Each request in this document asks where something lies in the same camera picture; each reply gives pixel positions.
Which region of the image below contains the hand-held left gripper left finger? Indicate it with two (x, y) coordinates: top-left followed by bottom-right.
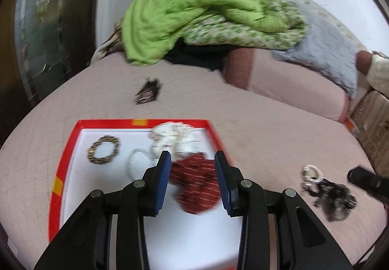
(33, 150), (172, 270)

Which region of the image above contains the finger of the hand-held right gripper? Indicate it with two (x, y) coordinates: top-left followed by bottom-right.
(347, 167), (389, 204)

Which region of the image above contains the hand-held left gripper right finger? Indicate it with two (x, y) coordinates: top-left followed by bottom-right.
(214, 150), (354, 270)

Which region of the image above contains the red patterned scrunchie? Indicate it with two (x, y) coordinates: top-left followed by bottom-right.
(168, 153), (224, 215)

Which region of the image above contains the white scrunchie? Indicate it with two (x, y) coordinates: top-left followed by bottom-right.
(148, 121), (203, 161)

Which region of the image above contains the sparkly silver bracelet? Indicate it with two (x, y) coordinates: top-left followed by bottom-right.
(301, 165), (325, 190)

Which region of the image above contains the red tray with white inside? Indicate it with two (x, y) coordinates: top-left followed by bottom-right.
(48, 119), (244, 270)

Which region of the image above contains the black hair clip card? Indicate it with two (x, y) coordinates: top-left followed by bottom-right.
(134, 77), (162, 105)

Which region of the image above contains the orange box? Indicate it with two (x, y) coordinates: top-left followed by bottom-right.
(345, 113), (361, 138)

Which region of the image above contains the striped patterned cloth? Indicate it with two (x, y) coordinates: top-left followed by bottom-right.
(349, 89), (389, 173)

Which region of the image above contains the black cloth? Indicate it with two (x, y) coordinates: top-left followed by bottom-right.
(164, 39), (236, 71)

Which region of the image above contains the grey quilted blanket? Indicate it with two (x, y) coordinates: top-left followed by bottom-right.
(270, 10), (359, 99)

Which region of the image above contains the brown patterned blanket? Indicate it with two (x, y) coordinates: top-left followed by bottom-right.
(89, 19), (126, 65)

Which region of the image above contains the green quilted blanket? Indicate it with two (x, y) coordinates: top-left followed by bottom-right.
(123, 0), (309, 65)

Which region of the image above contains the dark wooden glass door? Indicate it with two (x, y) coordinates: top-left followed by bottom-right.
(14, 0), (102, 100)

